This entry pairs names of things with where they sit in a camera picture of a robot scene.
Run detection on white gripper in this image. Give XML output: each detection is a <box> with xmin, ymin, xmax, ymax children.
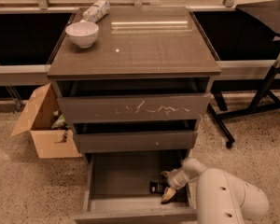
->
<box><xmin>161</xmin><ymin>168</ymin><xmax>197</xmax><ymax>203</ymax></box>

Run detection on black rxbar chocolate bar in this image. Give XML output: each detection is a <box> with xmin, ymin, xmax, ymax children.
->
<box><xmin>149</xmin><ymin>181</ymin><xmax>168</xmax><ymax>194</ymax></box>

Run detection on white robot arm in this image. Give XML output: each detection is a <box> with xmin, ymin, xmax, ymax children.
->
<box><xmin>161</xmin><ymin>157</ymin><xmax>269</xmax><ymax>224</ymax></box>

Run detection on grey middle drawer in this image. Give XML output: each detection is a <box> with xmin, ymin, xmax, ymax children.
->
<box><xmin>74</xmin><ymin>119</ymin><xmax>198</xmax><ymax>153</ymax></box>

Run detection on grey drawer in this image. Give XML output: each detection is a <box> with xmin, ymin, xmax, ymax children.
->
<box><xmin>58</xmin><ymin>93</ymin><xmax>210</xmax><ymax>123</ymax></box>
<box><xmin>74</xmin><ymin>119</ymin><xmax>198</xmax><ymax>153</ymax></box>
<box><xmin>75</xmin><ymin>150</ymin><xmax>197</xmax><ymax>224</ymax></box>

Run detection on grey bottom drawer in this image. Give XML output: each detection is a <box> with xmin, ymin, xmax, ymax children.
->
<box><xmin>75</xmin><ymin>150</ymin><xmax>197</xmax><ymax>224</ymax></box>

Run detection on grey top drawer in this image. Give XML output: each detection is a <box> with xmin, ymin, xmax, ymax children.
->
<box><xmin>58</xmin><ymin>93</ymin><xmax>210</xmax><ymax>123</ymax></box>

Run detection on grey drawer cabinet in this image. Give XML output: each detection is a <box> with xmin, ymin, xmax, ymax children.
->
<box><xmin>46</xmin><ymin>5</ymin><xmax>222</xmax><ymax>161</ymax></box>

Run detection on green items in box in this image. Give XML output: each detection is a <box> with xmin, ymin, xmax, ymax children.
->
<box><xmin>51</xmin><ymin>110</ymin><xmax>68</xmax><ymax>143</ymax></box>

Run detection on open cardboard box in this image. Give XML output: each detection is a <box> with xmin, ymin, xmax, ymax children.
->
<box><xmin>11</xmin><ymin>84</ymin><xmax>80</xmax><ymax>159</ymax></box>

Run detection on white ceramic bowl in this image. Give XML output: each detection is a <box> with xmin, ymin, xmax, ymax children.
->
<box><xmin>65</xmin><ymin>21</ymin><xmax>99</xmax><ymax>48</ymax></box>

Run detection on white blue snack bag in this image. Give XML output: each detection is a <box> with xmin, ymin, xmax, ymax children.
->
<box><xmin>83</xmin><ymin>0</ymin><xmax>110</xmax><ymax>23</ymax></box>

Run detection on black folding table stand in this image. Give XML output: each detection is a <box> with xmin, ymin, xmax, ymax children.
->
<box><xmin>207</xmin><ymin>0</ymin><xmax>280</xmax><ymax>150</ymax></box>

